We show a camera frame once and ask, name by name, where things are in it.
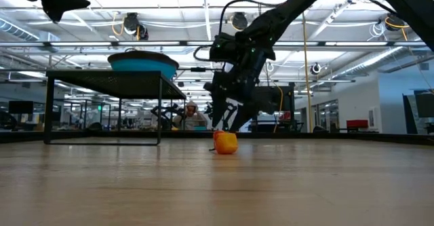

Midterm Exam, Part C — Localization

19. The black aluminium table frame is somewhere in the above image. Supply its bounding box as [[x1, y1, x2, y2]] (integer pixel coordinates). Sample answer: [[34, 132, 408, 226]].
[[0, 129, 434, 147]]

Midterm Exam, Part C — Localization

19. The yellow hanging cable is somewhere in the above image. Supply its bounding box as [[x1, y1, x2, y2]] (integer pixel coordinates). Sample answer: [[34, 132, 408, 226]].
[[300, 0, 315, 132]]

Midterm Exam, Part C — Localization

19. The red box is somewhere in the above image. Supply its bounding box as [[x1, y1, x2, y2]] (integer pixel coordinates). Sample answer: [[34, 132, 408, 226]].
[[346, 119, 370, 130]]

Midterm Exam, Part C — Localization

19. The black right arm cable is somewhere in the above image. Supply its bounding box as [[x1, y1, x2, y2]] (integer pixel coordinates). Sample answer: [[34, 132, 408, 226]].
[[193, 0, 282, 63]]

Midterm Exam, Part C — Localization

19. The blue collapsible colander bowl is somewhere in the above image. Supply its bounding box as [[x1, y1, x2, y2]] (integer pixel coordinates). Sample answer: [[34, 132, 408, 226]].
[[106, 50, 180, 81]]

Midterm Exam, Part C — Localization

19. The small orange pepper centre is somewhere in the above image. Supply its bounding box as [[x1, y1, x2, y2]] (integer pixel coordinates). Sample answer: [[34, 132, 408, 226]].
[[208, 132, 239, 155]]

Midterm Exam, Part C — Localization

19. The silver ventilation duct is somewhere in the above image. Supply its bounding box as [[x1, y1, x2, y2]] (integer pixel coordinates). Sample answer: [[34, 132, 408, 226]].
[[334, 22, 434, 79], [0, 15, 61, 53]]

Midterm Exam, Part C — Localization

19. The person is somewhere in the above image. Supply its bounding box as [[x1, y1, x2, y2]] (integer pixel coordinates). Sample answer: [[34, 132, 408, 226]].
[[172, 100, 209, 132]]

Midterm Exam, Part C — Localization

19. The small black monitor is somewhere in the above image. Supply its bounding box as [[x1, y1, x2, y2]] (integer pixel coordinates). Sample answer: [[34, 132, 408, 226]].
[[7, 100, 35, 114]]

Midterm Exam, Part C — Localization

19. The long ceiling light bar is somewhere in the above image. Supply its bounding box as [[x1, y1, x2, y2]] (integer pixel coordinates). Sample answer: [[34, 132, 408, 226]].
[[0, 40, 434, 48]]

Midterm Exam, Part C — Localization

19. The black screen on stand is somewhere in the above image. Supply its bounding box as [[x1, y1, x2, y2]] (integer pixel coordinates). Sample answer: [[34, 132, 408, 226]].
[[252, 85, 296, 132]]

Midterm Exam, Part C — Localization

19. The dark screen panel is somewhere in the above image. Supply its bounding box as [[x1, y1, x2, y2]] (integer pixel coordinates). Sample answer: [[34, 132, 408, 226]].
[[402, 89, 434, 135]]

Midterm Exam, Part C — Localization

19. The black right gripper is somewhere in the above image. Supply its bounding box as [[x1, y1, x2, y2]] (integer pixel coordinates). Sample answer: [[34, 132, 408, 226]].
[[203, 31, 277, 132]]

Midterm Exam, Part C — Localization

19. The black perforated metal shelf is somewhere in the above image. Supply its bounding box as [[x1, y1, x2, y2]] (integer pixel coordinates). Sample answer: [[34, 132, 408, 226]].
[[43, 69, 188, 147]]

